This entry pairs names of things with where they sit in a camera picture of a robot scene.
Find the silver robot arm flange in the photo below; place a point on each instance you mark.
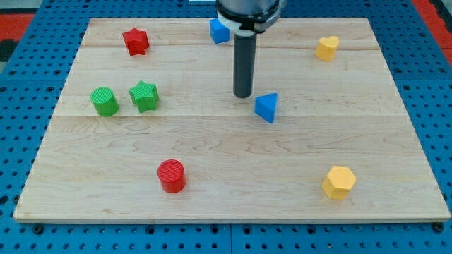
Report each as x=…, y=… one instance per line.
x=249, y=17

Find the green star block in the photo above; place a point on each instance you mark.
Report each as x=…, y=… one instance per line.
x=145, y=96

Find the red star block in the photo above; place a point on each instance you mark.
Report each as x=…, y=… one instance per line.
x=136, y=41

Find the blue triangle block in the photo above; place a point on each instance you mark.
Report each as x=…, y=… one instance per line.
x=265, y=106

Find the red cylinder block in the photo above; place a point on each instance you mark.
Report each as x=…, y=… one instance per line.
x=172, y=176

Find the light wooden board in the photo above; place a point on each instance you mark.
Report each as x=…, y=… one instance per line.
x=239, y=168

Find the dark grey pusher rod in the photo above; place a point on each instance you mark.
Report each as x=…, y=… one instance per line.
x=243, y=71

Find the blue cube block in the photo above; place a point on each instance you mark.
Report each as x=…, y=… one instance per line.
x=218, y=32

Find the green cylinder block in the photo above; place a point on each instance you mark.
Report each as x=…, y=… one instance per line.
x=104, y=101

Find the yellow hexagon block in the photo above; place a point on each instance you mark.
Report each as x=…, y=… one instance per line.
x=338, y=182

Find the yellow heart block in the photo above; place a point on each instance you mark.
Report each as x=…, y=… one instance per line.
x=327, y=47

